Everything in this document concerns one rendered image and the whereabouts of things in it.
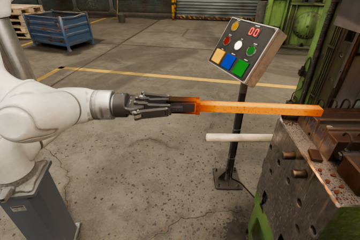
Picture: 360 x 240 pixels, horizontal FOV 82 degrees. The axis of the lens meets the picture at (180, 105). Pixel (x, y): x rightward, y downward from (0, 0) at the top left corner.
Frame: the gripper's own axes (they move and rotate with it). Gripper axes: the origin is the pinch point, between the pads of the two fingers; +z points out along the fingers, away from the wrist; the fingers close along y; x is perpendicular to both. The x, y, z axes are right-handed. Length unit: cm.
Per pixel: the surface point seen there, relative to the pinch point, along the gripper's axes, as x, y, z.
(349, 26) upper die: 20.8, -6.5, 44.3
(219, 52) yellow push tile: -4, -62, 20
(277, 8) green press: -30, -452, 205
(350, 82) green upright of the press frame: -2, -19, 63
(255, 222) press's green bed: -80, -9, 38
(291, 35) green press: -83, -430, 239
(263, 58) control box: 0, -41, 37
